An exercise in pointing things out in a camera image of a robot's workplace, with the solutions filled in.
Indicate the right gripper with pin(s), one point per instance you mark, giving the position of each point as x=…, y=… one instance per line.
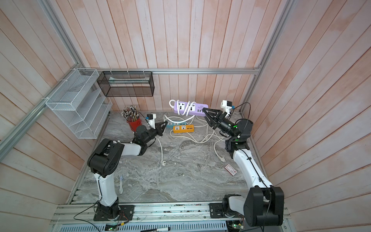
x=219, y=121

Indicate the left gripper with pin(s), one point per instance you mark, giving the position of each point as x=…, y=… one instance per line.
x=160, y=129

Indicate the teal power strip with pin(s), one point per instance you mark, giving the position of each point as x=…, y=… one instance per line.
x=170, y=125

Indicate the purple power strip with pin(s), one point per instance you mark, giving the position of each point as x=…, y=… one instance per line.
x=189, y=108

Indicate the orange power strip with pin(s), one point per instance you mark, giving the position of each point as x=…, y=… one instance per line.
x=183, y=129

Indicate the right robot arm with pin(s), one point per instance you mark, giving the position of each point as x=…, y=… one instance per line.
x=264, y=204

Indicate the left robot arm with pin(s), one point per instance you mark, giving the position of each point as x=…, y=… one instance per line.
x=104, y=161

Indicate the red pencil cup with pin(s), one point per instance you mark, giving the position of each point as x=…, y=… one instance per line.
x=133, y=125

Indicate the bundle of pencils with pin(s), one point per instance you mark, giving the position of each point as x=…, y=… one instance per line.
x=130, y=113

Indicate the pink white card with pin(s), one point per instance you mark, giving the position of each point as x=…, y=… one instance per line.
x=230, y=169

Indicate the black mesh basket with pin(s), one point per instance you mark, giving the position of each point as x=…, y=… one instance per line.
x=126, y=83

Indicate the black marker pen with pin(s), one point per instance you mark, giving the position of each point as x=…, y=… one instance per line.
x=156, y=229

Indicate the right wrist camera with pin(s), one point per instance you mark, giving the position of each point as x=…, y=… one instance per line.
x=227, y=107

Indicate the white wire mesh shelf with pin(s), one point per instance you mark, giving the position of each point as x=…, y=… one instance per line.
x=82, y=109

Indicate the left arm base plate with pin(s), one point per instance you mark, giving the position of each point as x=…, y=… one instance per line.
x=115, y=212

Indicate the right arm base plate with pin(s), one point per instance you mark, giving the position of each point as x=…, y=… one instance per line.
x=219, y=210

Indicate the horizontal aluminium wall rail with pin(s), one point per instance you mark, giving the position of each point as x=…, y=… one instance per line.
x=184, y=70

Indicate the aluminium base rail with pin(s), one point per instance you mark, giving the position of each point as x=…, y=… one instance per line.
x=171, y=217

